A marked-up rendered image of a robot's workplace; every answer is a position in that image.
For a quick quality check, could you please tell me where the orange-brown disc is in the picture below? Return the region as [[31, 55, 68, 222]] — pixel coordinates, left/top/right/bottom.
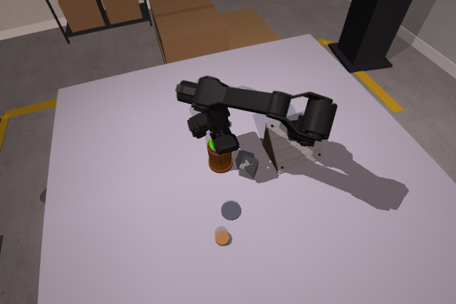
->
[[215, 231, 229, 246]]

